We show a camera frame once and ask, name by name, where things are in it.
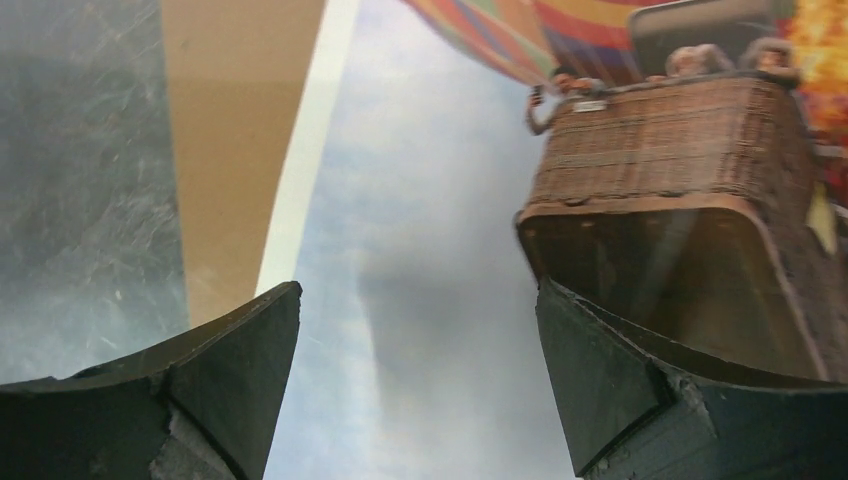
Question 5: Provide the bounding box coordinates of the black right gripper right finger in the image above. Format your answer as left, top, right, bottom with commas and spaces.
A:
535, 279, 847, 479

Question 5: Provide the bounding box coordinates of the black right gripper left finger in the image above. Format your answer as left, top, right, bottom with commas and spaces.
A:
1, 282, 302, 479

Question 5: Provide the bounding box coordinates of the hot air balloon photo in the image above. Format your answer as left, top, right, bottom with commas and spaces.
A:
254, 0, 848, 480

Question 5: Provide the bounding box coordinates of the brown cardboard backing board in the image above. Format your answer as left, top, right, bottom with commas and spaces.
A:
162, 0, 325, 326

